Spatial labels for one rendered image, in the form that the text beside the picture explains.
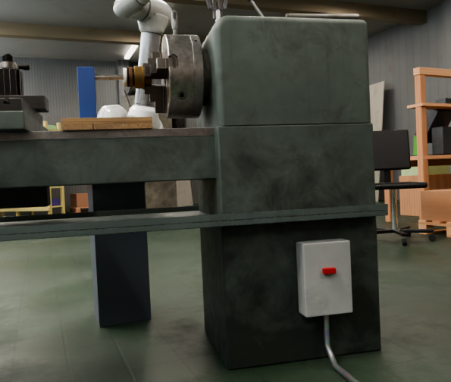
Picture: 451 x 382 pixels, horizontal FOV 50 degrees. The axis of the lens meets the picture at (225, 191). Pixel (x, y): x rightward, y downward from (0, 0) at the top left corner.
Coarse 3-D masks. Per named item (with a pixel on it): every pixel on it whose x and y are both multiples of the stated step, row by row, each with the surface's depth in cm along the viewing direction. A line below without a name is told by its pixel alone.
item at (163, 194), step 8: (128, 88) 810; (128, 96) 800; (128, 104) 802; (160, 120) 789; (168, 120) 798; (176, 120) 810; (184, 120) 817; (152, 184) 776; (160, 184) 784; (168, 184) 793; (176, 184) 803; (152, 192) 776; (160, 192) 784; (168, 192) 793; (176, 192) 801; (152, 200) 776; (160, 200) 784; (168, 200) 793; (176, 200) 801
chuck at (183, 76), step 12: (168, 36) 175; (180, 36) 177; (168, 48) 171; (180, 48) 172; (192, 48) 173; (180, 60) 170; (192, 60) 171; (168, 72) 171; (180, 72) 170; (192, 72) 171; (168, 84) 173; (180, 84) 171; (192, 84) 172; (168, 96) 175; (192, 96) 174; (168, 108) 177; (180, 108) 178; (192, 108) 179
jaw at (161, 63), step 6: (156, 60) 172; (162, 60) 171; (168, 60) 170; (174, 60) 170; (144, 66) 177; (150, 66) 174; (156, 66) 173; (162, 66) 171; (168, 66) 171; (174, 66) 170; (150, 72) 176; (156, 72) 174; (162, 72) 174; (150, 78) 179; (156, 78) 180; (162, 78) 180
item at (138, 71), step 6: (138, 66) 180; (132, 72) 178; (138, 72) 178; (144, 72) 178; (132, 78) 178; (138, 78) 178; (144, 78) 178; (132, 84) 180; (138, 84) 180; (144, 84) 180; (150, 84) 182
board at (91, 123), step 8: (64, 120) 160; (72, 120) 160; (80, 120) 161; (88, 120) 161; (96, 120) 162; (104, 120) 162; (112, 120) 163; (120, 120) 164; (128, 120) 164; (136, 120) 165; (144, 120) 165; (64, 128) 160; (72, 128) 160; (80, 128) 161; (88, 128) 161; (96, 128) 162; (104, 128) 162; (112, 128) 163; (120, 128) 164; (128, 128) 164; (136, 128) 165; (144, 128) 165
